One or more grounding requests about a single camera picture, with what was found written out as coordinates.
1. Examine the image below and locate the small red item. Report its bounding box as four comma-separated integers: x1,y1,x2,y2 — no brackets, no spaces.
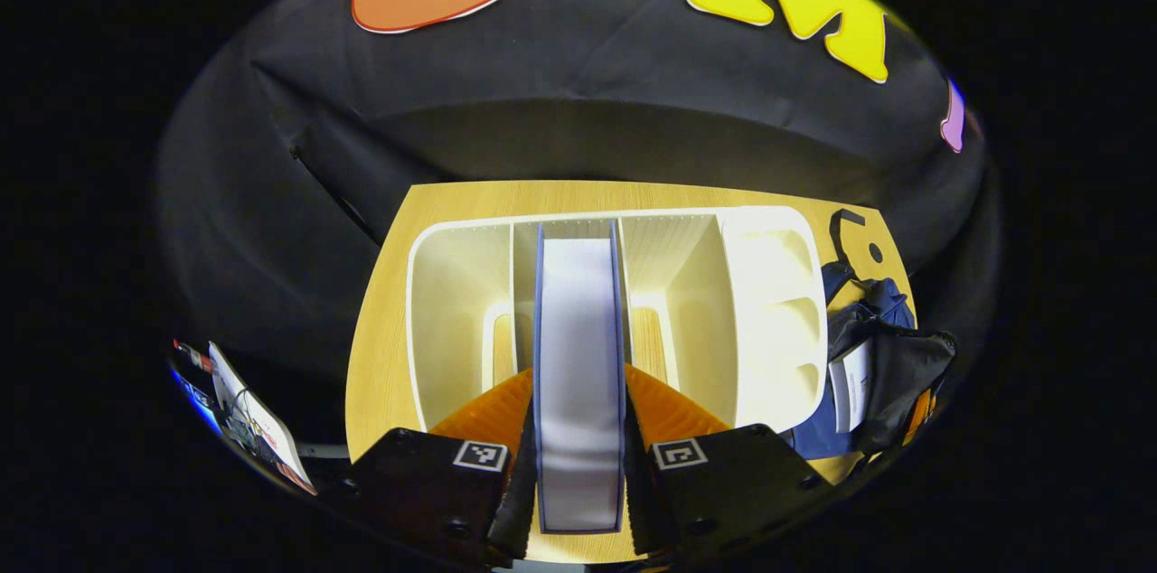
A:
172,338,215,375

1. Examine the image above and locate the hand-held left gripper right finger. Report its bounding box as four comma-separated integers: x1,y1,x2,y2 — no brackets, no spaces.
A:
624,365,837,560

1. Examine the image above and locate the blue cover book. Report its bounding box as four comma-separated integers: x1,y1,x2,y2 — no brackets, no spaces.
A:
531,221,629,535

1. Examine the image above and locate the black backdrop cloth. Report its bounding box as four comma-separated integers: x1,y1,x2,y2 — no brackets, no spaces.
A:
154,0,991,393

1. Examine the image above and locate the blue schoolbag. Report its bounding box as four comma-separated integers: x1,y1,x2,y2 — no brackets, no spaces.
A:
782,210,957,463

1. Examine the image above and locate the cream plastic bookshelf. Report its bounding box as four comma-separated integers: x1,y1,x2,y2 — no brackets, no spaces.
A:
405,205,830,434

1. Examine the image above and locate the white printed board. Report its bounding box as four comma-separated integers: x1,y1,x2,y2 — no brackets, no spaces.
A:
206,340,317,497

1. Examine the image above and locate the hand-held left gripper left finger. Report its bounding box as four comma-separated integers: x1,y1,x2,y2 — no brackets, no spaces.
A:
339,367,536,569

